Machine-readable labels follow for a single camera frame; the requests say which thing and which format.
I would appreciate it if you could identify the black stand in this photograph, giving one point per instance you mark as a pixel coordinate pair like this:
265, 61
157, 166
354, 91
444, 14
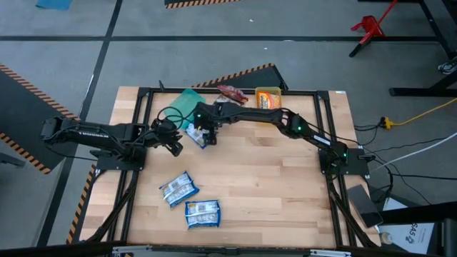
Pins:
421, 213

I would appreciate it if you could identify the orange chicken ramen packet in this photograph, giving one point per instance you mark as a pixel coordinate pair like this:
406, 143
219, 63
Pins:
267, 100

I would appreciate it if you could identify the clear plastic bin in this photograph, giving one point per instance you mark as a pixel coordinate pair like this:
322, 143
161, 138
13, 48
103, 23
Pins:
216, 98

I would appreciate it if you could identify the red floor stand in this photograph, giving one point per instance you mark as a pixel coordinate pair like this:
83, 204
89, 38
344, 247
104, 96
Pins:
369, 25

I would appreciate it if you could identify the white printed paper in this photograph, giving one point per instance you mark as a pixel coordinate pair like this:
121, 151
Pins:
414, 235

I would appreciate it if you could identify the blue floor mat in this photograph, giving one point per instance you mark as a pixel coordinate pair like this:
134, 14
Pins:
53, 3

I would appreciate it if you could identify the blue soy sauce ramen packet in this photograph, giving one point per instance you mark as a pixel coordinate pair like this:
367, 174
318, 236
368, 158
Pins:
202, 214
195, 137
178, 189

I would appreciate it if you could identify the black rig bar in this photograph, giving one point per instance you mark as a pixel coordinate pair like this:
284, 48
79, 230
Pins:
228, 251

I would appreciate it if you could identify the teal plastic bin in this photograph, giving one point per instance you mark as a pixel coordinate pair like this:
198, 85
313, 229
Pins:
187, 101

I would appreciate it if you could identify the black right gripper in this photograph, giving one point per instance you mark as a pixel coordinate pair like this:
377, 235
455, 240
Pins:
206, 116

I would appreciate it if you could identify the person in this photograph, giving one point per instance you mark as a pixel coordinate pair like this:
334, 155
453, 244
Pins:
448, 66

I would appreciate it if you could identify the red beef ramen packet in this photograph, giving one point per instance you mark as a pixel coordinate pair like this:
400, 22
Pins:
233, 93

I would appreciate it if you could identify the yellow plastic bin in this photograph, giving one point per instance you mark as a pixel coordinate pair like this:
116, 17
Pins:
268, 89

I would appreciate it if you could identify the clear bottle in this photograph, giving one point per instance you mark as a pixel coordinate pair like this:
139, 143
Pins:
385, 237

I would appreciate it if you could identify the black desk frame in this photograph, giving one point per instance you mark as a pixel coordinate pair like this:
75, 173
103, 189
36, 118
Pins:
421, 91

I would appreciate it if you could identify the black mat with hazard stripes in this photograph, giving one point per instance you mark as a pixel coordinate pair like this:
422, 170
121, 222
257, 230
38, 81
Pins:
257, 80
200, 2
21, 107

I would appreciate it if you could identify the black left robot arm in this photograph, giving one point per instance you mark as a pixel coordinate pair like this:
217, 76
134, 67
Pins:
89, 133

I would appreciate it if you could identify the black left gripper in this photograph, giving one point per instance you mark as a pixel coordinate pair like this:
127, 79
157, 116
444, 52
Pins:
162, 132

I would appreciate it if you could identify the black tablet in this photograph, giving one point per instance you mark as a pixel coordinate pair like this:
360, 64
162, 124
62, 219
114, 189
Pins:
364, 205

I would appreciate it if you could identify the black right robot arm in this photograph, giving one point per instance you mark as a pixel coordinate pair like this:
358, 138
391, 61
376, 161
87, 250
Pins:
257, 115

